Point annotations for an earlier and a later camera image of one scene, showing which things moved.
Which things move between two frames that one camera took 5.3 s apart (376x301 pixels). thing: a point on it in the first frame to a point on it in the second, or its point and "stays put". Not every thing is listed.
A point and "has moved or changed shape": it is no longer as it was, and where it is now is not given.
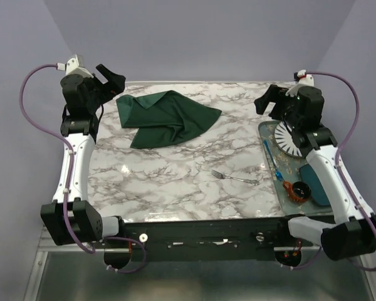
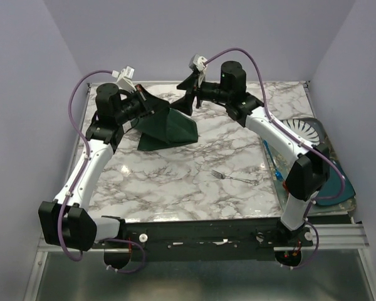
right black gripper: [275, 93] to [183, 105]
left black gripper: [115, 83] to [155, 103]
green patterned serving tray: [286, 168] stays put
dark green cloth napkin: [163, 117] has moved or changed shape
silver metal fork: [220, 175] stays put
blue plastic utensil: [277, 172] stays put
